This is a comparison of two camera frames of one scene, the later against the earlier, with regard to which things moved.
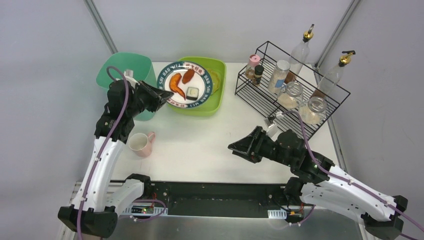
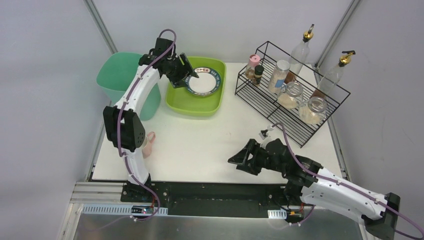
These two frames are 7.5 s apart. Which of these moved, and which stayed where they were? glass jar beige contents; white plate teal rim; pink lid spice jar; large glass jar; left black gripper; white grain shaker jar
Moved: white plate teal rim; left black gripper
Stayed: pink lid spice jar; white grain shaker jar; large glass jar; glass jar beige contents
